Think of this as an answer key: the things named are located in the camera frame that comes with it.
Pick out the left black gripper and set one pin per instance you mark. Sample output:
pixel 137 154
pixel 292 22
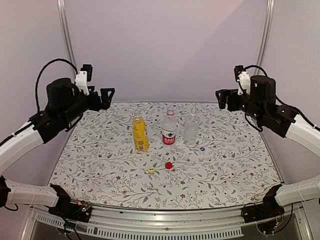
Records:
pixel 105 101

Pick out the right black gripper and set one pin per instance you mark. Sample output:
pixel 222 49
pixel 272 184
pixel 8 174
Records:
pixel 225 92

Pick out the clear plastic bottle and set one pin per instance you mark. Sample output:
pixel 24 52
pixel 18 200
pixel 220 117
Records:
pixel 191 126

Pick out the red cap water bottle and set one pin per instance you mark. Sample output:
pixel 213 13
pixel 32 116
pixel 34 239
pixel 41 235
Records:
pixel 169 129

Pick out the yellow juice bottle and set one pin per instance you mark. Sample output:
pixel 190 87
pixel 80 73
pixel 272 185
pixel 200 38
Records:
pixel 140 137

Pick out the red bottle cap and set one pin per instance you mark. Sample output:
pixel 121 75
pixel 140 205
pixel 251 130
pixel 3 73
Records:
pixel 168 165

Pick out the pale yellow bottle cap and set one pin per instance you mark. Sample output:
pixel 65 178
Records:
pixel 151 170

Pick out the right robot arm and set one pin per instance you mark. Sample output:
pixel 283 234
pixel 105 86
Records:
pixel 256 97

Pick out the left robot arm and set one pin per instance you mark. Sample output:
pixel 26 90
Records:
pixel 65 107

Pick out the floral table mat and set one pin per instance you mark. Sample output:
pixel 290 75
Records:
pixel 101 165

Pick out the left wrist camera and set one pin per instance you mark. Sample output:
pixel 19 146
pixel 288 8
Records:
pixel 83 77

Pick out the left metal frame post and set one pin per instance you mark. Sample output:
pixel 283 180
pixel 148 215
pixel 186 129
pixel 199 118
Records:
pixel 61 7

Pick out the metal frame post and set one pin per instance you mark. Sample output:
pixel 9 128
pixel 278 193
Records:
pixel 61 7
pixel 266 32

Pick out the right metal frame post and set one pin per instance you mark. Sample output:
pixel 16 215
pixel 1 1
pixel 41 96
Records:
pixel 266 32

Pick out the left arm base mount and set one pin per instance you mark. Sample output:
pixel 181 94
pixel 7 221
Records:
pixel 66 209

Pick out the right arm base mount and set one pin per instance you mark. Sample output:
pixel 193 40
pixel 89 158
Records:
pixel 269 208

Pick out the aluminium front rail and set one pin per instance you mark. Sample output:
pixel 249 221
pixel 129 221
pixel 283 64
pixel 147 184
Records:
pixel 118 223

